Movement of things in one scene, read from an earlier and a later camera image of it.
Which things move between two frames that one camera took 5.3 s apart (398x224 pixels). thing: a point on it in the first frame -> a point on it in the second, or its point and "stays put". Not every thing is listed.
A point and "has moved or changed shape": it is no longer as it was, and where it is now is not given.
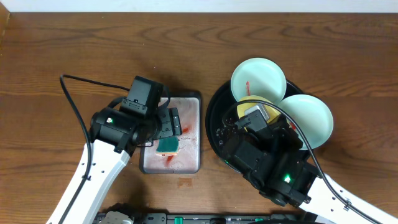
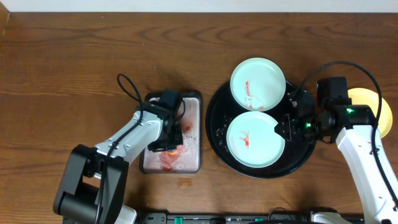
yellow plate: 271,112 -> 363,96
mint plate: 313,116 has moved or changed shape
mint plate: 259,76 stays put
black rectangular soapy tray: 189,158 stays put
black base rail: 162,218 stays put
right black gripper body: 281,140 -> 302,129
